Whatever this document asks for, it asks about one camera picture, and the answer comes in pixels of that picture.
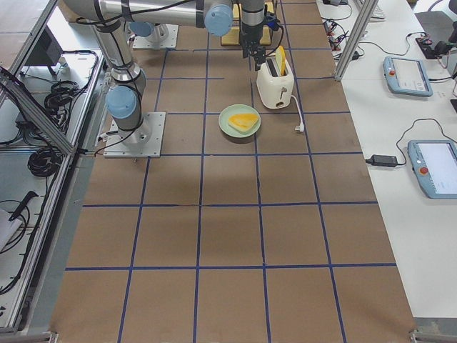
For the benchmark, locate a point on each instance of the black power adapter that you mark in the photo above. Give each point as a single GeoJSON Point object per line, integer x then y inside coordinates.
{"type": "Point", "coordinates": [382, 160]}

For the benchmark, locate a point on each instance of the yellow bread slice on plate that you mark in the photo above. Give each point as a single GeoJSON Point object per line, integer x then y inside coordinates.
{"type": "Point", "coordinates": [243, 122]}

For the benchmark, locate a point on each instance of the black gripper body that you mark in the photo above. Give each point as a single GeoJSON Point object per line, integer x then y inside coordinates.
{"type": "Point", "coordinates": [250, 36]}

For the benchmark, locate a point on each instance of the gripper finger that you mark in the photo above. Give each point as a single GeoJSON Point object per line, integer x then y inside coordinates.
{"type": "Point", "coordinates": [257, 64]}

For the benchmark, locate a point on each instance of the aluminium frame post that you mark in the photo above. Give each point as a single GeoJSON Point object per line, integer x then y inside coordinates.
{"type": "Point", "coordinates": [354, 38]}

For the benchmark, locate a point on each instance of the wooden shelf box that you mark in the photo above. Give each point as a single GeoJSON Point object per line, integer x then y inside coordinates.
{"type": "Point", "coordinates": [232, 37]}

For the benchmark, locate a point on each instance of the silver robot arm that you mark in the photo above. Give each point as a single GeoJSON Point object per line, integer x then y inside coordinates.
{"type": "Point", "coordinates": [123, 100]}
{"type": "Point", "coordinates": [150, 30]}

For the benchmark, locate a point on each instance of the far blue teach pendant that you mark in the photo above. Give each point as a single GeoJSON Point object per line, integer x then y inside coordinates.
{"type": "Point", "coordinates": [406, 77]}

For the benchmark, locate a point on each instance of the blue teach pendant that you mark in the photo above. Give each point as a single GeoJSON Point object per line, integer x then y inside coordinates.
{"type": "Point", "coordinates": [434, 164]}
{"type": "Point", "coordinates": [406, 77]}

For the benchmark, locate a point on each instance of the white toaster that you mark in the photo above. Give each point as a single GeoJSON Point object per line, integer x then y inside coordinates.
{"type": "Point", "coordinates": [274, 90]}

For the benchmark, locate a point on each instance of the light green plate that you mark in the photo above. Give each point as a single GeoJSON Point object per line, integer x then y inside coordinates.
{"type": "Point", "coordinates": [237, 109]}

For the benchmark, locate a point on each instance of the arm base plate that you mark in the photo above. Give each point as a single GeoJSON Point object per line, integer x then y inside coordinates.
{"type": "Point", "coordinates": [144, 142]}
{"type": "Point", "coordinates": [163, 36]}

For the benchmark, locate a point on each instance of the near blue teach pendant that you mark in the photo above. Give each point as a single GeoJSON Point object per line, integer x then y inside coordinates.
{"type": "Point", "coordinates": [434, 164]}

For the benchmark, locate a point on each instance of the bread slice in toaster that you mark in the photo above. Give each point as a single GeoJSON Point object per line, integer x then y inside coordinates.
{"type": "Point", "coordinates": [280, 58]}

